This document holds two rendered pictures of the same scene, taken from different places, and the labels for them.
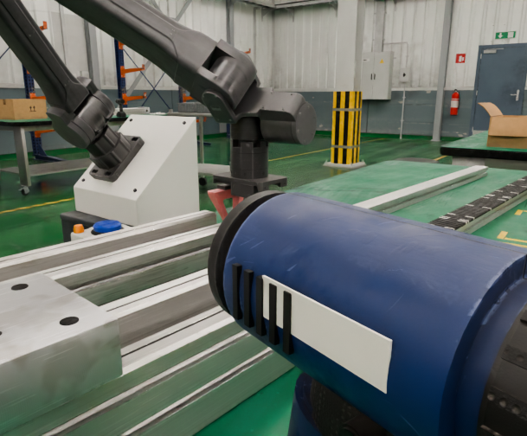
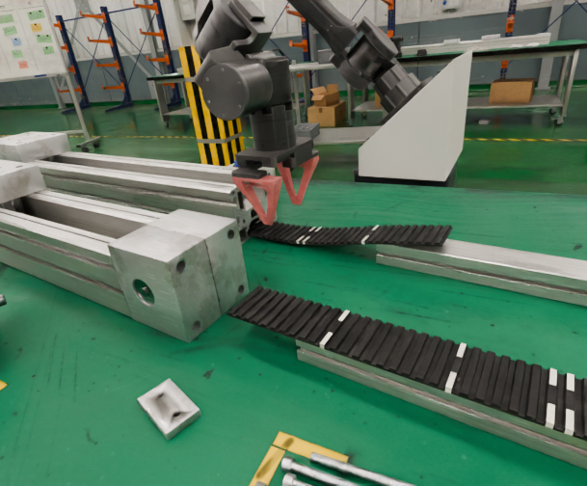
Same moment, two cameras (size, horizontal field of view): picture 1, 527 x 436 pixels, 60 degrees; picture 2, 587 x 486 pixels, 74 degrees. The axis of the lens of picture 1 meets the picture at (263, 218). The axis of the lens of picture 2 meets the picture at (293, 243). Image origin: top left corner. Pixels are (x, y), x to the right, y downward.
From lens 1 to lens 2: 0.81 m
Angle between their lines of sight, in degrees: 77
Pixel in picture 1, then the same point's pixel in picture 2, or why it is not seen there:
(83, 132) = (347, 75)
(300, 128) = (213, 97)
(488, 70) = not seen: outside the picture
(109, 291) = (134, 197)
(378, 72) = not seen: outside the picture
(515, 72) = not seen: outside the picture
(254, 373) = (36, 266)
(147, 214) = (370, 166)
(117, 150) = (390, 95)
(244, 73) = (214, 26)
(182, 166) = (422, 121)
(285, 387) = (44, 290)
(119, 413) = not seen: outside the picture
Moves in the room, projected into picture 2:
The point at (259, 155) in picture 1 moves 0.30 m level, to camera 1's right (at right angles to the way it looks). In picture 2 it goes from (254, 123) to (299, 207)
